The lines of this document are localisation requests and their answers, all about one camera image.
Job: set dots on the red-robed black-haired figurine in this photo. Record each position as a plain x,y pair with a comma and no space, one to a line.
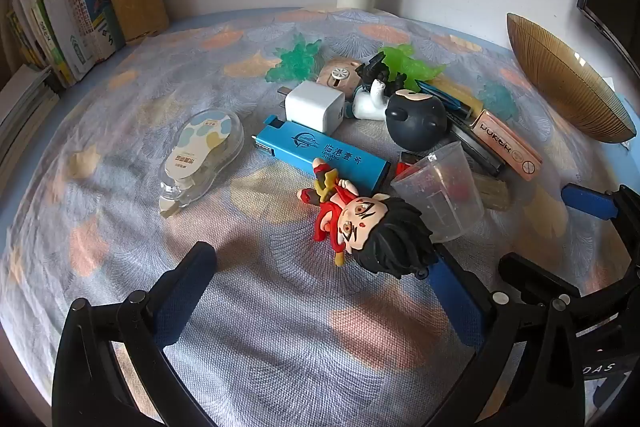
380,227

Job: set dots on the blue rectangular lighter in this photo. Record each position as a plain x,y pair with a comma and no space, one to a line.
325,152

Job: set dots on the pink rectangular box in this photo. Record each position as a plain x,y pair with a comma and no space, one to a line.
507,147

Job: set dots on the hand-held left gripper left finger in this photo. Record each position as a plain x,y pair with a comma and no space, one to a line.
182,297

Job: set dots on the printed leaf-pattern blanket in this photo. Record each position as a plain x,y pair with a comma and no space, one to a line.
250,332

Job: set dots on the stack of flat books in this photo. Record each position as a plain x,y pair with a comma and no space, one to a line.
25,117

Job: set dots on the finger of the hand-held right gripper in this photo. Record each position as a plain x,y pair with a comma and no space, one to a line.
587,201
535,274

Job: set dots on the clear correction tape dispenser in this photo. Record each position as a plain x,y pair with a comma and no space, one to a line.
200,152

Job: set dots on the amber ribbed glass bowl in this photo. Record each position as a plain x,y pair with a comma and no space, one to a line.
560,77

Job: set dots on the green plastic dinosaur toy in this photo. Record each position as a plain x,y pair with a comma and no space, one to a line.
407,64

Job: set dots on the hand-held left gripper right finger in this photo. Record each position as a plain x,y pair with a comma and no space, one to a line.
457,302

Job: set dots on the white wall charger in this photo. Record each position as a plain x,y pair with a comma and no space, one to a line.
315,107

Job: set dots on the small red item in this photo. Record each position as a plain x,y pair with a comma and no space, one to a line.
406,164

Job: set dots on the teal plastic plant toy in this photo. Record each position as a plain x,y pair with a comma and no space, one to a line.
292,57

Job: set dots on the yellow bar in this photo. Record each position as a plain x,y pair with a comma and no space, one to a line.
457,94

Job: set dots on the brown pencil holder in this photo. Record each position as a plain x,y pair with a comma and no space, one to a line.
140,12

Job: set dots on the black rectangular box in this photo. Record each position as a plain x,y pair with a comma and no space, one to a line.
475,152

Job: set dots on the small wooden block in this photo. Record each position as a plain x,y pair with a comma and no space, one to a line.
492,194

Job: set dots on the black figurine with pink head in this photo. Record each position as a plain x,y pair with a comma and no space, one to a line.
340,74

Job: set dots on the clear plastic measuring cup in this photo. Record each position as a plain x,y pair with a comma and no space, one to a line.
440,202

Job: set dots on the row of upright books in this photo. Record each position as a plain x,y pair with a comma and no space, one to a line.
75,7

